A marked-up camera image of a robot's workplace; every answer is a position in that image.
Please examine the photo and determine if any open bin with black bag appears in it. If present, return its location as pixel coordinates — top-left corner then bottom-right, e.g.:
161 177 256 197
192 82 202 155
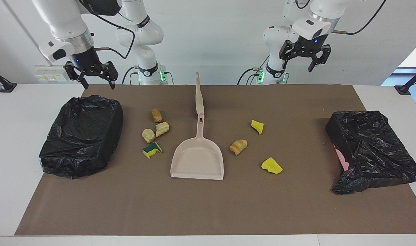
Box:
39 95 124 179

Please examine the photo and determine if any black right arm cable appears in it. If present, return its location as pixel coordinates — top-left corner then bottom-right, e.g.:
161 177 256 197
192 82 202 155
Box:
79 0 136 60

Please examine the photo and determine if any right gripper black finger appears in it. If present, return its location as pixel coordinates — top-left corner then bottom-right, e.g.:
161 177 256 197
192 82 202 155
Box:
102 61 119 90
64 62 88 90

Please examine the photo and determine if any beige plastic dustpan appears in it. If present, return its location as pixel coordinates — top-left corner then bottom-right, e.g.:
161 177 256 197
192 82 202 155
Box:
170 113 225 180

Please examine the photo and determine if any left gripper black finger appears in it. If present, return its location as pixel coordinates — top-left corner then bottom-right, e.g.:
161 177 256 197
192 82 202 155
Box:
279 40 295 64
309 44 332 73

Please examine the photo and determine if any crumpled black trash bag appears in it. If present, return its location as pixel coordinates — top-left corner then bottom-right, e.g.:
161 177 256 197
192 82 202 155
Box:
325 110 416 195

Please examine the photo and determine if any pink bin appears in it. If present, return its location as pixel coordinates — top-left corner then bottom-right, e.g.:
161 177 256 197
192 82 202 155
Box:
334 145 350 171

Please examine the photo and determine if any brown table mat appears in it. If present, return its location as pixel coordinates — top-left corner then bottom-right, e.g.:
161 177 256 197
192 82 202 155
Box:
14 84 416 236

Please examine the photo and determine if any orange striped sponge piece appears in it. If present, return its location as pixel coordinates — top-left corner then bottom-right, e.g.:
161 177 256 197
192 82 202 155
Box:
229 139 248 156

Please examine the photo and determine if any beige handled brush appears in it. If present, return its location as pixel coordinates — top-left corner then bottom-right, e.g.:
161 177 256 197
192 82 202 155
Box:
195 72 205 114

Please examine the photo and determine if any white wall cable conduit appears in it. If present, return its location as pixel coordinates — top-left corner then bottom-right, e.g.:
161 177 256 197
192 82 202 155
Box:
3 0 40 48

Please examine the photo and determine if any large yellow sponge piece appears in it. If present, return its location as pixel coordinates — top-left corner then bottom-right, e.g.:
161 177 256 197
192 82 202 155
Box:
261 157 283 175

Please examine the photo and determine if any white wall outlet strip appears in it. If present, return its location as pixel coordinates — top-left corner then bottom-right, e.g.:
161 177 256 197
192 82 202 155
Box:
35 65 68 82

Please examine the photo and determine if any green and yellow sponge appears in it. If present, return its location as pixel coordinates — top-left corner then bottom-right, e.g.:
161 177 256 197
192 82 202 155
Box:
142 142 163 159

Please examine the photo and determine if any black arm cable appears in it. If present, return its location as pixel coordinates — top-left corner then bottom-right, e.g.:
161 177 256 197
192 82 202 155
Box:
295 0 388 36
79 0 136 60

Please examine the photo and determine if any pale yellow foam chunk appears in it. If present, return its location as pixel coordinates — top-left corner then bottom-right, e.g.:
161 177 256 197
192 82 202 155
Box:
142 128 156 144
155 122 170 137

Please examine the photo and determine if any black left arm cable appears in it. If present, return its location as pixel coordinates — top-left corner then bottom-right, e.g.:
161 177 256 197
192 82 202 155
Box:
295 0 388 36

